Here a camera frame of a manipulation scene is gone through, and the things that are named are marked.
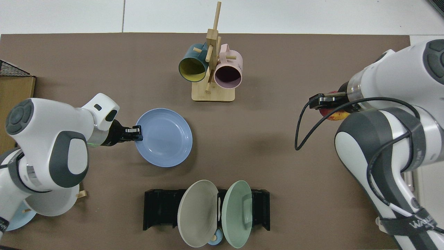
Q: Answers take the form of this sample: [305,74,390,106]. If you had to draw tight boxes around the red yellow apple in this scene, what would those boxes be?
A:
[318,91,351,121]

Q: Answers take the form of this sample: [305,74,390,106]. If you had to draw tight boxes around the wooden plate rack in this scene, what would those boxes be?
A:
[22,190,87,213]

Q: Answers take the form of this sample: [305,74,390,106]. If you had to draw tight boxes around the black dish rack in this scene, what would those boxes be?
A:
[143,189,270,231]

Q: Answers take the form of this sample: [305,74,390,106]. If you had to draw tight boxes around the grey plate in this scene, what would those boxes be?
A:
[24,183,80,217]

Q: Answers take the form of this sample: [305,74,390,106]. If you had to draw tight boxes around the beige plate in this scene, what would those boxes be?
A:
[178,180,219,248]

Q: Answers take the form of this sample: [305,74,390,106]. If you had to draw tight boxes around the pale green plate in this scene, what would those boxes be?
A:
[222,180,253,249]

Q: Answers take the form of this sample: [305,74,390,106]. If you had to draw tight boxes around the light blue plate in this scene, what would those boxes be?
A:
[5,201,37,231]

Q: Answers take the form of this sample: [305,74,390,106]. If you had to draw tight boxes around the brown table cloth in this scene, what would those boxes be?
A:
[0,33,411,250]

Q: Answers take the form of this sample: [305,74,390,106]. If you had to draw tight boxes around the wooden cup stand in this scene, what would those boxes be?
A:
[191,1,236,102]

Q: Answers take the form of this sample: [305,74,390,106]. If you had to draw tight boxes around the teal cup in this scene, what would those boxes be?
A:
[179,43,210,83]

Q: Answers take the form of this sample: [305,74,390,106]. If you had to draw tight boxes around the pink cup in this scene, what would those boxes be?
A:
[214,44,243,89]

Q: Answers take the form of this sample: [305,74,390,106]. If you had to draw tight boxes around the small blue round thing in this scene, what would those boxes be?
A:
[207,227,224,246]

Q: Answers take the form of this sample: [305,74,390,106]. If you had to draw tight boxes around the dark grey flat object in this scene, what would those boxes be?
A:
[427,0,444,18]

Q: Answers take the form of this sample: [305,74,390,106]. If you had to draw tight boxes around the wire basket with wooden floor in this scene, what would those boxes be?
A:
[0,60,36,155]

